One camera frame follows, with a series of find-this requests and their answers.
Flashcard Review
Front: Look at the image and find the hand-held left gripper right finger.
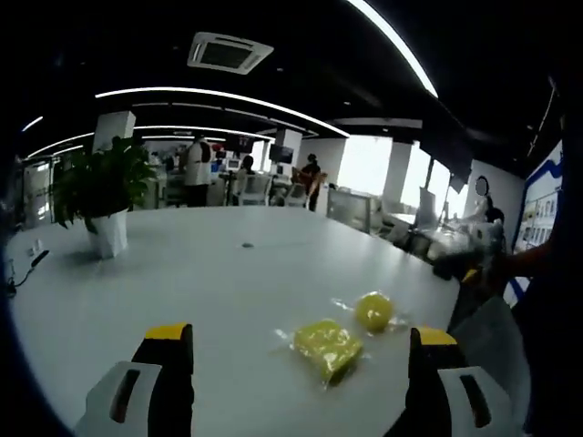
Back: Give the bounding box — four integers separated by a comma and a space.
377, 325, 525, 437

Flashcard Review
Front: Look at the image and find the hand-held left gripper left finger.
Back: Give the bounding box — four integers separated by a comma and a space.
72, 321, 196, 437

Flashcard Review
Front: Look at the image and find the yellow round silicone block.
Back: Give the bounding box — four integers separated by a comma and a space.
332, 290, 409, 337

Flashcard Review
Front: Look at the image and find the yellow rectangular silicone block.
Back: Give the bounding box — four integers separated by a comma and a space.
271, 317, 371, 391

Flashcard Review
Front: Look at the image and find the grey chair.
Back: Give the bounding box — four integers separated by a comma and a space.
449, 294, 532, 413

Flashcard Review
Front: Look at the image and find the green potted plant white pot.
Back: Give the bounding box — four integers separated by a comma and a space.
51, 135, 159, 260

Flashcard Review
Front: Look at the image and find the curved ceiling light strip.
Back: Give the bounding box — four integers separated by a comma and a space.
345, 0, 440, 99

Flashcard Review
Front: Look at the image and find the long ceiling light strip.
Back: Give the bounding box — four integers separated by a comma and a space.
94, 86, 351, 138

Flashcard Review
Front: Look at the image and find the white ceiling air vent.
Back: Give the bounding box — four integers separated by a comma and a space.
186, 31, 275, 76

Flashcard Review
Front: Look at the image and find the blue wall poster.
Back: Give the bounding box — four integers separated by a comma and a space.
513, 140, 567, 253

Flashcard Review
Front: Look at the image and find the black cable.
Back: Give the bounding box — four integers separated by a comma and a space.
3, 249, 50, 298

